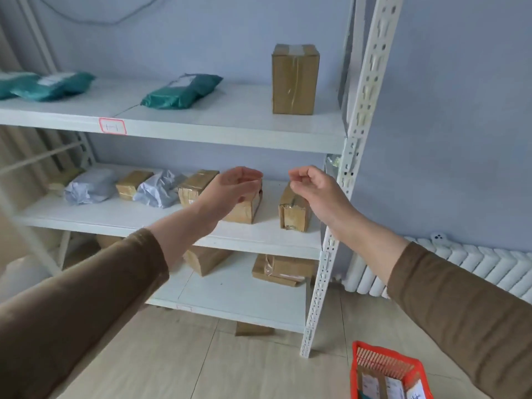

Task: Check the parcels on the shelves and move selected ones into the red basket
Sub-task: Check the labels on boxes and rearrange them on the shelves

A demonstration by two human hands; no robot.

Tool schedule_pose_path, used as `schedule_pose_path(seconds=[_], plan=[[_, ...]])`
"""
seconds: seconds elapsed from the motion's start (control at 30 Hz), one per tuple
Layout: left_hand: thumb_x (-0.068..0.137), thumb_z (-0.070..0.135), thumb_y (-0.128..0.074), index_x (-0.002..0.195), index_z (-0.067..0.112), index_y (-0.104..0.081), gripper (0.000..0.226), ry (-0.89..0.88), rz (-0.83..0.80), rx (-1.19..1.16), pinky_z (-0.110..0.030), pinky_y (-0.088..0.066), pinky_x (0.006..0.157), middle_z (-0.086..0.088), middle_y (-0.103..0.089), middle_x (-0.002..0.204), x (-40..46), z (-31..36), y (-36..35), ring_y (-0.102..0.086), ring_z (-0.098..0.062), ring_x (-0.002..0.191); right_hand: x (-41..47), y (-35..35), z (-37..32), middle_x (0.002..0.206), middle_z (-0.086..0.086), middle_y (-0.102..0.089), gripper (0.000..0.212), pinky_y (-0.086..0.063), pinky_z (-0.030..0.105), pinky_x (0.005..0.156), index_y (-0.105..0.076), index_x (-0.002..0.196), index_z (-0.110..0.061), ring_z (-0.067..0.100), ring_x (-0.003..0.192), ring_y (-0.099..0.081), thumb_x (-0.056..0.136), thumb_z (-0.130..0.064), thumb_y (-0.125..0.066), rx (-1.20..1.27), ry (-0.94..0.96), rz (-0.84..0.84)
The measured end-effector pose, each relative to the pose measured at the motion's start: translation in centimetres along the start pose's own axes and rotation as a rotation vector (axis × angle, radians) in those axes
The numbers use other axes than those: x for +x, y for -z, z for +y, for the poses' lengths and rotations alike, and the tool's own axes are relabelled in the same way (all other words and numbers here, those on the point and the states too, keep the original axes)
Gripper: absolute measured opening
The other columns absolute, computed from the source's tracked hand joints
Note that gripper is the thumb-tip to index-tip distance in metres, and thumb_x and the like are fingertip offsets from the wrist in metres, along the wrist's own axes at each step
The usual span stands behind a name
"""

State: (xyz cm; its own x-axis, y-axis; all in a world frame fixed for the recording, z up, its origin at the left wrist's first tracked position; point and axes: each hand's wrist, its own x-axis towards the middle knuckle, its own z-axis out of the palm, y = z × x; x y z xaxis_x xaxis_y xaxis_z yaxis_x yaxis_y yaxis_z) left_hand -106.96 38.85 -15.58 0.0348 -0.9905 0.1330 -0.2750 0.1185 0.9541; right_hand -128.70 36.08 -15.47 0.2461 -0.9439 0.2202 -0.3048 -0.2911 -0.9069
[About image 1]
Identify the person's left hand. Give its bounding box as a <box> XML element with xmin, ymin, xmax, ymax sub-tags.
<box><xmin>195</xmin><ymin>166</ymin><xmax>264</xmax><ymax>224</ymax></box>

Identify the person's right hand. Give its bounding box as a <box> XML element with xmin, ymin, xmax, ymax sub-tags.
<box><xmin>288</xmin><ymin>165</ymin><xmax>354</xmax><ymax>233</ymax></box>

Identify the cardboard box with torn flap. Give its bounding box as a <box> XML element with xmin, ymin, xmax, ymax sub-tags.
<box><xmin>222</xmin><ymin>178</ymin><xmax>263</xmax><ymax>225</ymax></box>

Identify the narrow cardboard box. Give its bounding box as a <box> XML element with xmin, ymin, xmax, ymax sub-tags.
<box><xmin>176</xmin><ymin>169</ymin><xmax>220</xmax><ymax>208</ymax></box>

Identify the long taped cardboard box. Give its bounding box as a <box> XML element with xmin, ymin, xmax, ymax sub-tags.
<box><xmin>278</xmin><ymin>182</ymin><xmax>313</xmax><ymax>233</ymax></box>

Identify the grey mailer bag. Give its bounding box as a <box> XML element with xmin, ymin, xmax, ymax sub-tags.
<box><xmin>132</xmin><ymin>169</ymin><xmax>186</xmax><ymax>209</ymax></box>
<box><xmin>64</xmin><ymin>168</ymin><xmax>117</xmax><ymax>206</ymax></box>

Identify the white metal shelving rack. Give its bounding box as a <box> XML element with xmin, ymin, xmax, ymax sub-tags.
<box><xmin>0</xmin><ymin>0</ymin><xmax>406</xmax><ymax>359</ymax></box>

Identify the small box shelf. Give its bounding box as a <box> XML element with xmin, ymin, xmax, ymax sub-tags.
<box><xmin>115</xmin><ymin>170</ymin><xmax>155</xmax><ymax>201</ymax></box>

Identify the teal mailer bag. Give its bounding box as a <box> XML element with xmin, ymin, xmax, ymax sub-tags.
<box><xmin>10</xmin><ymin>71</ymin><xmax>96</xmax><ymax>103</ymax></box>
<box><xmin>0</xmin><ymin>71</ymin><xmax>39</xmax><ymax>100</ymax></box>
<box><xmin>140</xmin><ymin>73</ymin><xmax>224</xmax><ymax>111</ymax></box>

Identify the large cardboard box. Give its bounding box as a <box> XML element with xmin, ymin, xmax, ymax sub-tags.
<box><xmin>272</xmin><ymin>43</ymin><xmax>321</xmax><ymax>116</ymax></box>

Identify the red plastic basket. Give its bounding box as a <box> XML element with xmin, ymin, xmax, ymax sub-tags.
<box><xmin>350</xmin><ymin>340</ymin><xmax>434</xmax><ymax>399</ymax></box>

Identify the person's right forearm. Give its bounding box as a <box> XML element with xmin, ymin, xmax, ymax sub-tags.
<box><xmin>326</xmin><ymin>205</ymin><xmax>532</xmax><ymax>399</ymax></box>

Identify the person's left forearm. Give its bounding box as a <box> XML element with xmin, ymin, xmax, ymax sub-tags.
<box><xmin>0</xmin><ymin>203</ymin><xmax>221</xmax><ymax>399</ymax></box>

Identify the white radiator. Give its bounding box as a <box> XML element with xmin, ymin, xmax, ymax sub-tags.
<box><xmin>345</xmin><ymin>236</ymin><xmax>532</xmax><ymax>304</ymax></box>

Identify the white plastic container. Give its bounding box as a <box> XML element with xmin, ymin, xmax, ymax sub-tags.
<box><xmin>0</xmin><ymin>256</ymin><xmax>52</xmax><ymax>305</ymax></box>

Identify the grey power cable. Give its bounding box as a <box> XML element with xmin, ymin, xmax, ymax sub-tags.
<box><xmin>37</xmin><ymin>0</ymin><xmax>163</xmax><ymax>26</ymax></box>

